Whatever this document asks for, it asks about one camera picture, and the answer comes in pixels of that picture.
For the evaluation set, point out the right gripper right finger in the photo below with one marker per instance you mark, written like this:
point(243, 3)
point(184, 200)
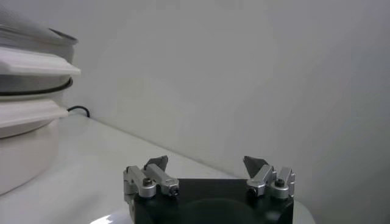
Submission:
point(268, 179)

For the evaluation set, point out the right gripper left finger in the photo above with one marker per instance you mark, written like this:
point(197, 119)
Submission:
point(149, 181)

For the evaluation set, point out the round glass pot lid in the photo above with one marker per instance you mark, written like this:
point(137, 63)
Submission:
point(30, 29)

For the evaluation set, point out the white electric cooker pot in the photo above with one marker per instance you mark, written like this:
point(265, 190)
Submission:
point(24, 152)

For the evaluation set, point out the white round plate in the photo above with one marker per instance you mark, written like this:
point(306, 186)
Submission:
point(304, 214)

